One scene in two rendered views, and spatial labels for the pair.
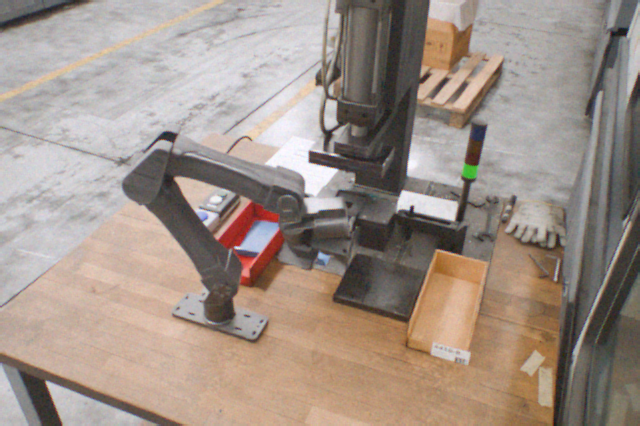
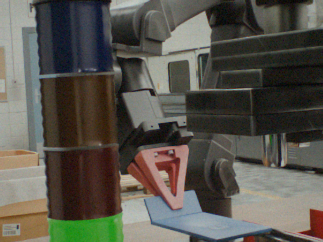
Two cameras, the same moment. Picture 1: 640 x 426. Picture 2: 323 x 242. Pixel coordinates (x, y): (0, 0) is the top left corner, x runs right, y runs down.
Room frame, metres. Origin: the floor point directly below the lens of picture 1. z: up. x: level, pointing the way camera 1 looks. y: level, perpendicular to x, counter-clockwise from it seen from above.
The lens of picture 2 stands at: (1.50, -0.59, 1.15)
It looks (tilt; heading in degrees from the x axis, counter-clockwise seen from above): 3 degrees down; 132
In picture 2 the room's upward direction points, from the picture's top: 3 degrees counter-clockwise
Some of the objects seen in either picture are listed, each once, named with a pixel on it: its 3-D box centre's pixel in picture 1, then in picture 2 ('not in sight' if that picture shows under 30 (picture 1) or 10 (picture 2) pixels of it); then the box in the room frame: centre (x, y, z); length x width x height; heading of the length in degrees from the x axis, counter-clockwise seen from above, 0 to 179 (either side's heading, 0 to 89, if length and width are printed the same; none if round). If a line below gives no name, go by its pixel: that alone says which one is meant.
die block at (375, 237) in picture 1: (352, 219); not in sight; (1.18, -0.08, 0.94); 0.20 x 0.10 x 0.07; 70
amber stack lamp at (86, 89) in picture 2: (475, 143); (78, 110); (1.24, -0.36, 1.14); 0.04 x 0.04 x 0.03
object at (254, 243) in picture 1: (258, 236); not in sight; (1.12, 0.15, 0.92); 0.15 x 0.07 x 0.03; 167
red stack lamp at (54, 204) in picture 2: (472, 156); (82, 180); (1.24, -0.36, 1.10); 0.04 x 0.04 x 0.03
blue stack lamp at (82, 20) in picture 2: (478, 130); (74, 40); (1.24, -0.36, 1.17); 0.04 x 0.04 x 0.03
